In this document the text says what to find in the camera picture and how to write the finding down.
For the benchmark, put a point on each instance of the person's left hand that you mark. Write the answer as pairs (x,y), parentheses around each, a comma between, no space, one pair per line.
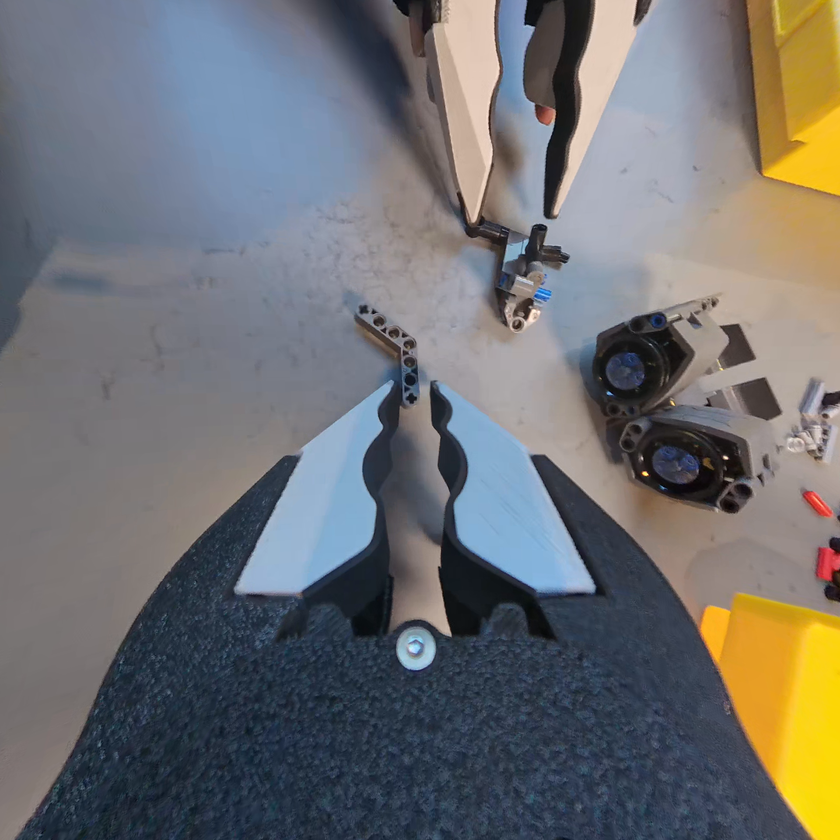
(418,36)

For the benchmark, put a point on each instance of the small brick parts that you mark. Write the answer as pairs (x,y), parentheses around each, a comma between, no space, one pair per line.
(817,504)

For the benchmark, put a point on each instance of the grey brick beam piece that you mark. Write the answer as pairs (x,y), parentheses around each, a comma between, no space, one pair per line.
(401,337)

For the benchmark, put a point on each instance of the grey twin engine brick model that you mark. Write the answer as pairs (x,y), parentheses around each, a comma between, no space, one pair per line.
(695,341)

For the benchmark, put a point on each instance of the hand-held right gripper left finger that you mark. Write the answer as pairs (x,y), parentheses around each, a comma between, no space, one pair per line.
(315,525)

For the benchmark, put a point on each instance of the black brick assembly coloured pins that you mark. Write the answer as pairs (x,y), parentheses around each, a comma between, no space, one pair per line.
(518,282)

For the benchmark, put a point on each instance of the yellow storage bin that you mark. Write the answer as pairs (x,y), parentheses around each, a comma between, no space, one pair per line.
(800,98)
(774,689)

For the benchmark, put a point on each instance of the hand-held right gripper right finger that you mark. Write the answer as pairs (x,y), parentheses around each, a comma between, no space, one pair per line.
(518,525)

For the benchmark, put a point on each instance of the grey desk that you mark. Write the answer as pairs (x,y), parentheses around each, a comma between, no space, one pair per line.
(197,361)

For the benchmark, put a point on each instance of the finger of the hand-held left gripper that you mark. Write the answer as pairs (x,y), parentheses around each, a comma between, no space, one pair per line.
(597,79)
(466,98)

